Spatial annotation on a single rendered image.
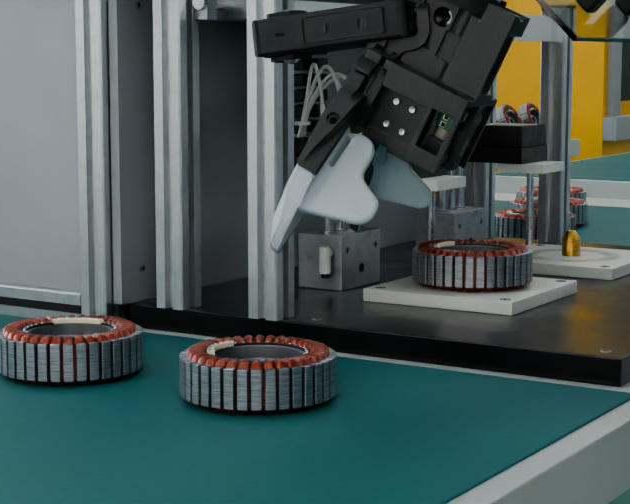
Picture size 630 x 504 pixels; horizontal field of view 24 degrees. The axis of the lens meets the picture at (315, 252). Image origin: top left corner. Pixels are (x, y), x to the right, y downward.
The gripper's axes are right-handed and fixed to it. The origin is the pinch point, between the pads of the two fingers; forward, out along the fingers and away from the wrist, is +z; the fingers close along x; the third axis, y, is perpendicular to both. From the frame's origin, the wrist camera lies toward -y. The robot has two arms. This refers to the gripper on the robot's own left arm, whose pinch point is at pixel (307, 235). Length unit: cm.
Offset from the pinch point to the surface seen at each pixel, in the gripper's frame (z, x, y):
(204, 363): 10.5, -3.8, -1.7
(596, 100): 23, 401, -57
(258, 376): 9.1, -4.2, 2.4
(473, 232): 9, 65, -3
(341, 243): 9.5, 36.8, -8.5
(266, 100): -2.9, 19.8, -14.6
